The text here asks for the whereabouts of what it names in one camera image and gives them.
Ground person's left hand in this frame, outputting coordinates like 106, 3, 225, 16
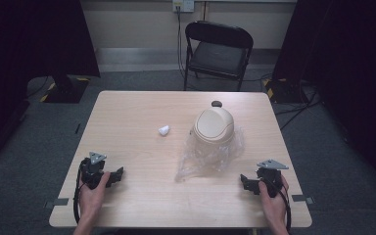
77, 171, 112, 226

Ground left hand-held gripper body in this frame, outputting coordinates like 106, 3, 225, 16
79, 151, 109, 191

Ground black stand base striped tape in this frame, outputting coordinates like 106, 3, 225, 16
262, 77, 309, 105
39, 74, 91, 105

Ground grey table edge bracket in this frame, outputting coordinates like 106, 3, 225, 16
291, 194, 315, 206
44, 197, 71, 210

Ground clear plastic bag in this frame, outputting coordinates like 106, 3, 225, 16
174, 124, 247, 183

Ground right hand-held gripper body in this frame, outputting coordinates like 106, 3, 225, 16
256, 159, 290, 199

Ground black floor cables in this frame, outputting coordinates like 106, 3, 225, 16
241, 72, 322, 131

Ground black curtain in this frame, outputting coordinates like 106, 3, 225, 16
271, 0, 376, 197
0, 0, 101, 170

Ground beige swing-lid trash bin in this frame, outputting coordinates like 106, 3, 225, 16
191, 106, 236, 150

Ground person's right hand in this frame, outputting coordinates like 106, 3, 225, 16
258, 175, 290, 229

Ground black folding chair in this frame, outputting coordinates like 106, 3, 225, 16
183, 20, 255, 93

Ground black wall outlet cable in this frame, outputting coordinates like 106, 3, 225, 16
175, 5, 190, 79

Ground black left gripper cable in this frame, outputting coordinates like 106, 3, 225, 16
72, 158, 90, 225

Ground white wall outlet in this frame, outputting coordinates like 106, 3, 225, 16
171, 0, 196, 14

